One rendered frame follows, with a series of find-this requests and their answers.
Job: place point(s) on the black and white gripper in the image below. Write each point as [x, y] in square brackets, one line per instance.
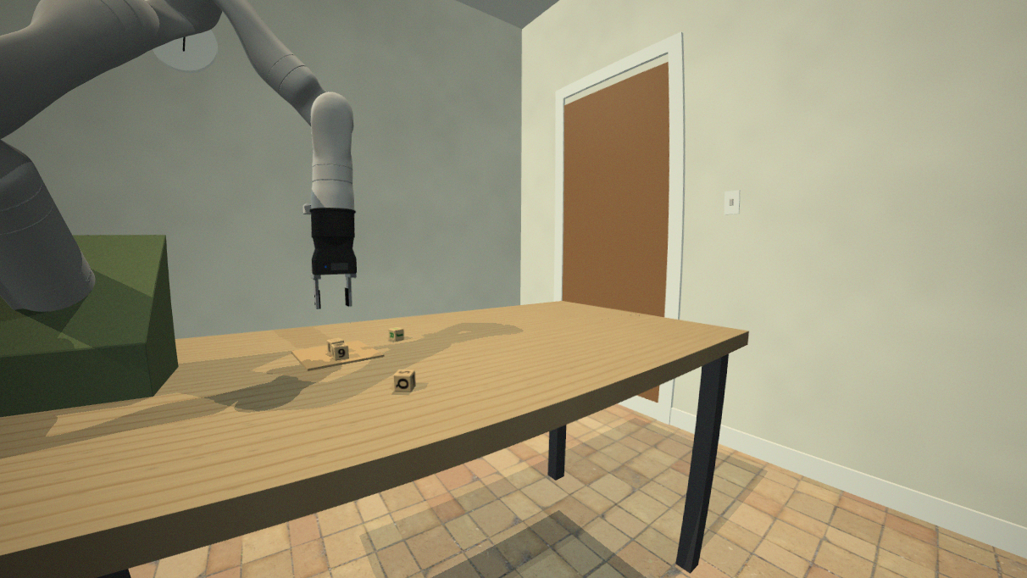
[332, 223]

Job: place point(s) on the tan flat mat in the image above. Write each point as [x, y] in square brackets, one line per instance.
[315, 358]

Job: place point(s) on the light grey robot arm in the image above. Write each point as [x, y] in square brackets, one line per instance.
[70, 42]

